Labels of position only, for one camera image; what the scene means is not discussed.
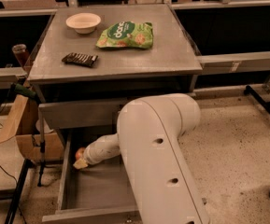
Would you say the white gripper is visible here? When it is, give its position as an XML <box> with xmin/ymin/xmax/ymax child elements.
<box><xmin>73</xmin><ymin>141</ymin><xmax>108</xmax><ymax>170</ymax></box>

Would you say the red apple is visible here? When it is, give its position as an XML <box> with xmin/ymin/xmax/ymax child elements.
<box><xmin>75</xmin><ymin>147</ymin><xmax>85</xmax><ymax>160</ymax></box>

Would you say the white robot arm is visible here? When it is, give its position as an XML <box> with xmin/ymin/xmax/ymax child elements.
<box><xmin>74</xmin><ymin>93</ymin><xmax>210</xmax><ymax>224</ymax></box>

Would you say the open grey middle drawer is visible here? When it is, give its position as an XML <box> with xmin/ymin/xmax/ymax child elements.
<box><xmin>42</xmin><ymin>125</ymin><xmax>142</xmax><ymax>224</ymax></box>

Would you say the closed grey top drawer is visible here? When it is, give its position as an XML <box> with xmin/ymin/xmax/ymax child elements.
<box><xmin>39</xmin><ymin>98</ymin><xmax>128</xmax><ymax>129</ymax></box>

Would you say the grey wooden drawer cabinet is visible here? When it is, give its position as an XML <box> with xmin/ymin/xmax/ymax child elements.
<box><xmin>27</xmin><ymin>4</ymin><xmax>204</xmax><ymax>142</ymax></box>

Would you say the black tripod stand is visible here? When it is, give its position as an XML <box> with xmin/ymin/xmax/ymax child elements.
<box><xmin>5</xmin><ymin>112</ymin><xmax>46</xmax><ymax>224</ymax></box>

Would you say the brown cardboard box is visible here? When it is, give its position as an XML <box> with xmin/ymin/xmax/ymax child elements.
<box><xmin>0</xmin><ymin>94</ymin><xmax>64</xmax><ymax>161</ymax></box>

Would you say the dark striped snack bar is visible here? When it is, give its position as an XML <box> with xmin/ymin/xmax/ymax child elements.
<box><xmin>62</xmin><ymin>52</ymin><xmax>97</xmax><ymax>67</ymax></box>

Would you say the brown plastic cup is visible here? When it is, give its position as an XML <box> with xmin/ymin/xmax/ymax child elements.
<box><xmin>12</xmin><ymin>44</ymin><xmax>29</xmax><ymax>67</ymax></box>

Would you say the green snack bag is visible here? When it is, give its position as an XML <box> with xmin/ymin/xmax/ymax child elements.
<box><xmin>96</xmin><ymin>21</ymin><xmax>153</xmax><ymax>49</ymax></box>

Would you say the white bowl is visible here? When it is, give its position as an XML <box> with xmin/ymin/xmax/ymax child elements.
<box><xmin>66</xmin><ymin>13</ymin><xmax>101</xmax><ymax>35</ymax></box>

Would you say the green handled tool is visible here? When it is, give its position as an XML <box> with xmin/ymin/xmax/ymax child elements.
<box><xmin>10</xmin><ymin>83</ymin><xmax>36</xmax><ymax>100</ymax></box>

